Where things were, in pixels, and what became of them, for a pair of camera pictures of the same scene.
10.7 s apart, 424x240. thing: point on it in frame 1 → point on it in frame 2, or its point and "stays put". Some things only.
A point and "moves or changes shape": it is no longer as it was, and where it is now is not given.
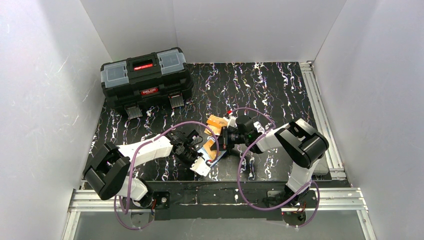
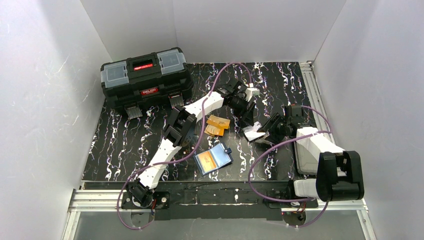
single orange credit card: x=210 y=153 moves or changes shape
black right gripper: x=224 y=139 → x=269 y=128
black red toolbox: x=145 y=81 stays put
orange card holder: x=215 y=123 stays put
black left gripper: x=191 y=153 → x=247 y=108
